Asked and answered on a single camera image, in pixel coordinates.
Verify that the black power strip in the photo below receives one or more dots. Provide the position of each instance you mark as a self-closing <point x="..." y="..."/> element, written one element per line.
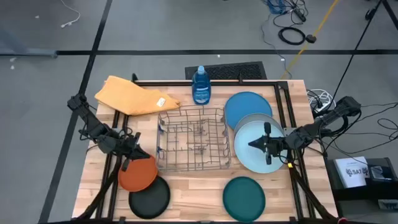
<point x="300" y="14"/>

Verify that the black plate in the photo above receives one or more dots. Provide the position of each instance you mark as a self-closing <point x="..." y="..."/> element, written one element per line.
<point x="149" y="202"/>

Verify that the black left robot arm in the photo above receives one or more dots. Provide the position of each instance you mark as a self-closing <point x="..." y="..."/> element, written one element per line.
<point x="90" y="119"/>

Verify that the black floor mat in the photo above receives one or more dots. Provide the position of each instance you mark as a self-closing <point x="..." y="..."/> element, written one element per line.
<point x="230" y="71"/>

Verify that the orange plate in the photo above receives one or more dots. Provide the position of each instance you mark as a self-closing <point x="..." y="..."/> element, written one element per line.
<point x="140" y="175"/>

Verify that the black metal table frame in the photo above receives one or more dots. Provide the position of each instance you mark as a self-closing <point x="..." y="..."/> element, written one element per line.
<point x="264" y="83"/>

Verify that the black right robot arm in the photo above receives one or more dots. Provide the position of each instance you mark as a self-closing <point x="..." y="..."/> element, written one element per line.
<point x="329" y="116"/>

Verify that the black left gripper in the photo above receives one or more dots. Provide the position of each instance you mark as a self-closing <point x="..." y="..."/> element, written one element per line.
<point x="124" y="146"/>

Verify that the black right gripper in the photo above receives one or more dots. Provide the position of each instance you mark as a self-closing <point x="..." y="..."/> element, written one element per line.
<point x="275" y="145"/>

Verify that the black power adapter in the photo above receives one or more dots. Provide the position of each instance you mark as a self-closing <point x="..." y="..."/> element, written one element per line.
<point x="311" y="39"/>

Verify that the white printed booklet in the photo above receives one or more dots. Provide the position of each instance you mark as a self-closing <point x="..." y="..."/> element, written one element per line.
<point x="351" y="172"/>

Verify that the black side cabinet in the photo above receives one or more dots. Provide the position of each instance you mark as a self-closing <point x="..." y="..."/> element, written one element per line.
<point x="357" y="199"/>

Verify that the light blue plate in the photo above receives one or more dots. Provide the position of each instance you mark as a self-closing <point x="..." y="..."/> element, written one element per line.
<point x="248" y="158"/>

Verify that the blue dish soap bottle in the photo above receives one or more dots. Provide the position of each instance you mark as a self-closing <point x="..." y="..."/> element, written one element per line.
<point x="201" y="88"/>

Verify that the black device on cabinet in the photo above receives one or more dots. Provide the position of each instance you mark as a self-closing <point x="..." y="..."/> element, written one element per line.
<point x="381" y="171"/>

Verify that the teal plate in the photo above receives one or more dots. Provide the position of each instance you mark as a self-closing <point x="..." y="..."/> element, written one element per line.
<point x="244" y="199"/>

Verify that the orange folded towel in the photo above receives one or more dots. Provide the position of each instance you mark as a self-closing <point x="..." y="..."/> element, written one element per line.
<point x="130" y="96"/>

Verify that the thin black diagonal rod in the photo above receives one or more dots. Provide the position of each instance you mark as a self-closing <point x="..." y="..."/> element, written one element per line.
<point x="357" y="49"/>

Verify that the grey plate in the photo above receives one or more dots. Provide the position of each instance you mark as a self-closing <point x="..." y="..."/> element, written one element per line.
<point x="248" y="117"/>

